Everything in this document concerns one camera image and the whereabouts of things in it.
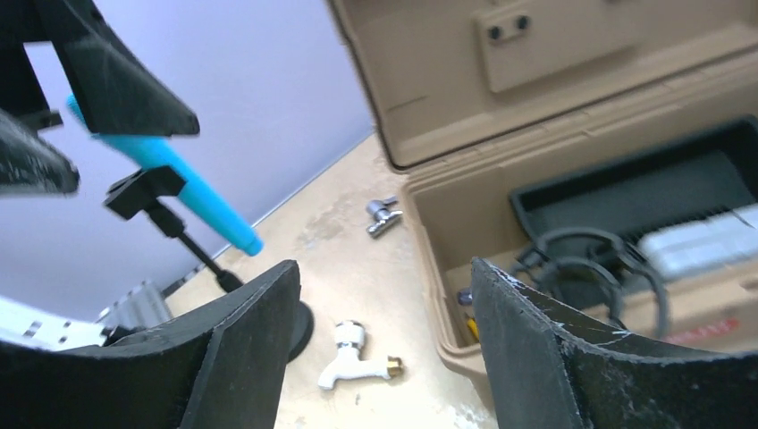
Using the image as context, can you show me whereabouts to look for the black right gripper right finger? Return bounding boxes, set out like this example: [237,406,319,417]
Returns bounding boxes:
[471,257,757,428]

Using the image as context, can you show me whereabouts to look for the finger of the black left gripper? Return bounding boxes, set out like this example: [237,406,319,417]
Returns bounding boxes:
[1,111,80,197]
[33,0,200,137]

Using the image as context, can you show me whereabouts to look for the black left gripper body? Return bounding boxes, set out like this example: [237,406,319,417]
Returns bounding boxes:
[1,0,63,130]

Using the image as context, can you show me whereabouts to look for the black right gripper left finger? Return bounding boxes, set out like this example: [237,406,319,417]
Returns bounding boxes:
[1,260,300,428]

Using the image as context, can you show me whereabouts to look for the blue microphone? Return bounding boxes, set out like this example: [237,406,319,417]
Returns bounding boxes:
[66,93,265,258]

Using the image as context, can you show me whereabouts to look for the black round-base clip stand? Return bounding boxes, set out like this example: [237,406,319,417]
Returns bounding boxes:
[103,165,315,364]

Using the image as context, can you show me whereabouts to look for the black tripod shock mount stand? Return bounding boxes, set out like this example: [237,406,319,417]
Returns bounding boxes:
[508,227,671,340]

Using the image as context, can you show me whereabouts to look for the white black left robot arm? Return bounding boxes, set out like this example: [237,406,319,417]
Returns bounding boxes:
[1,1,199,351]

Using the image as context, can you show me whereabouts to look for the white plastic faucet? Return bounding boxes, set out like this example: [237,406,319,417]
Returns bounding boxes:
[316,319,405,391]

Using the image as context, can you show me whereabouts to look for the chrome angle valve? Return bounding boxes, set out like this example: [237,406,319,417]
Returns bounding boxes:
[366,196,403,239]

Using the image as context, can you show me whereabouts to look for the grey plastic bit box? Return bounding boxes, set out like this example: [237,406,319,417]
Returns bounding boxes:
[637,204,757,282]

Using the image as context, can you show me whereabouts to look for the tan plastic tool case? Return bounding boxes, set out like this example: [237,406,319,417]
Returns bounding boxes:
[328,1,757,416]

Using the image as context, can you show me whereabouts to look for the yellow handle screwdriver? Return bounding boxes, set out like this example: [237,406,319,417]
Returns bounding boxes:
[466,317,479,342]

